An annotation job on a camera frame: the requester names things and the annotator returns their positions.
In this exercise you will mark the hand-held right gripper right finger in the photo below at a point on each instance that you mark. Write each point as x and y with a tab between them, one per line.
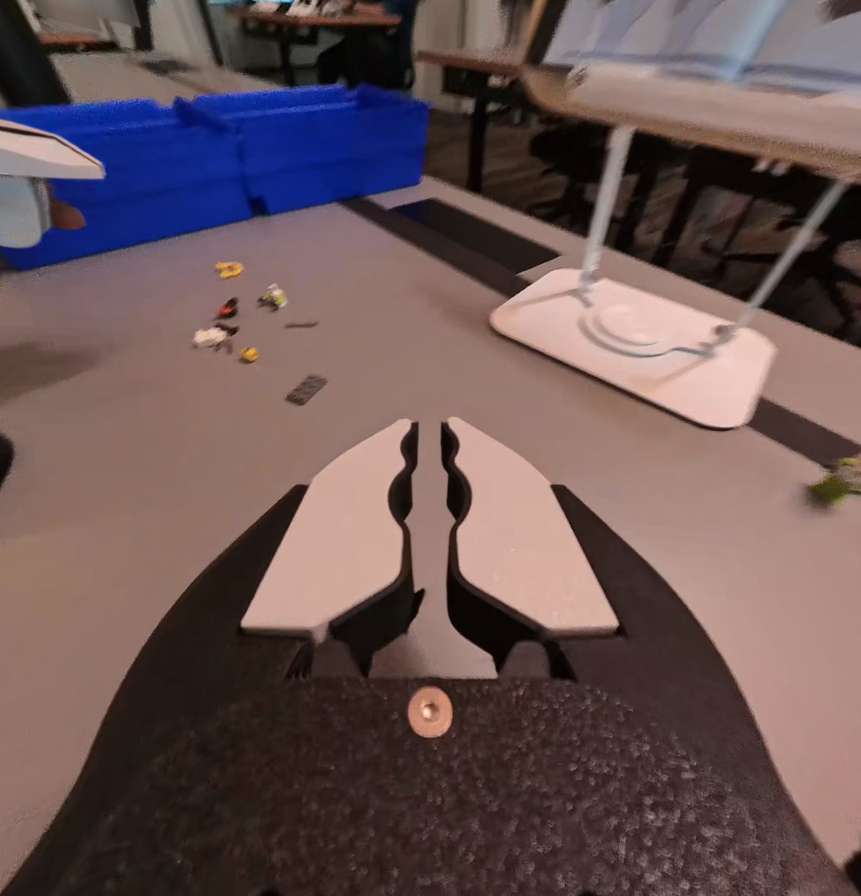
535	560

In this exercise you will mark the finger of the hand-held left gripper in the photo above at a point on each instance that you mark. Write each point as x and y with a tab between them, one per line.
24	151

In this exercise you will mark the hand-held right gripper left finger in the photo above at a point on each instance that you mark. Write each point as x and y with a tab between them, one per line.
332	560

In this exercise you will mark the grey lego plate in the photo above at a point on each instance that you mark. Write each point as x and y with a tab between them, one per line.
307	389

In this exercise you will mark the small yellow lego piece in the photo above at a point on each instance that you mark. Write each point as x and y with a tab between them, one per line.
230	269

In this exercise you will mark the white booklet stand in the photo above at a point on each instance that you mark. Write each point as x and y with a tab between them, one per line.
640	350

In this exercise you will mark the yellow round lego piece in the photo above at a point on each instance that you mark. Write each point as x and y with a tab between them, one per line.
250	354

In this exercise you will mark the thin black lego piece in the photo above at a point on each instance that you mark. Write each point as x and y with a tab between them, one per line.
302	325

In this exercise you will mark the green lego minifigure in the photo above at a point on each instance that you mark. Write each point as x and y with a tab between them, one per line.
848	479

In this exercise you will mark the person's left hand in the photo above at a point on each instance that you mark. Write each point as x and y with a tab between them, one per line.
68	217

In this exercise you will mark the blue cap with orange hair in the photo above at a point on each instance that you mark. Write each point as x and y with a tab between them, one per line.
227	308

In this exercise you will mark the wooden desk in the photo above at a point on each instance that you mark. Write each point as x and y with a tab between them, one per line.
472	63
304	21

